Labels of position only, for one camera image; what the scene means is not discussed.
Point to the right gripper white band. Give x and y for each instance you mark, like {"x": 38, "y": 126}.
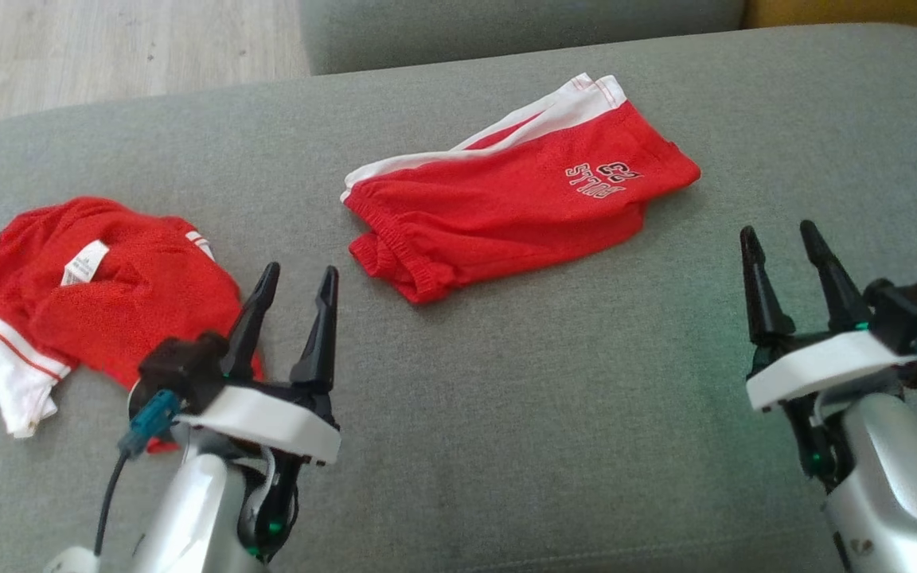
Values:
{"x": 817, "y": 366}

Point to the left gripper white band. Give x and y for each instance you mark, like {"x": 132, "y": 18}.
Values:
{"x": 267, "y": 418}

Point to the red basketball jersey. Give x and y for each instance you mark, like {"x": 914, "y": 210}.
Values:
{"x": 148, "y": 302}

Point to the red shorts with white stripe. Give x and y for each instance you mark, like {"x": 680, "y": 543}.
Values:
{"x": 506, "y": 207}

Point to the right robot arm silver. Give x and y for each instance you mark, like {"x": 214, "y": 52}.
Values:
{"x": 904, "y": 477}

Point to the yellow cushion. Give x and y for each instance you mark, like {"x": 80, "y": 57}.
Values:
{"x": 864, "y": 16}

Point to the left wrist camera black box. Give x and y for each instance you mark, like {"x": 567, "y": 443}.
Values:
{"x": 184, "y": 370}

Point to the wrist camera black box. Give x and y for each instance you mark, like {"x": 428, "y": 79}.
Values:
{"x": 184, "y": 370}
{"x": 912, "y": 314}

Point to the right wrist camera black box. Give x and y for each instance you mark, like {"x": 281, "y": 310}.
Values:
{"x": 912, "y": 314}

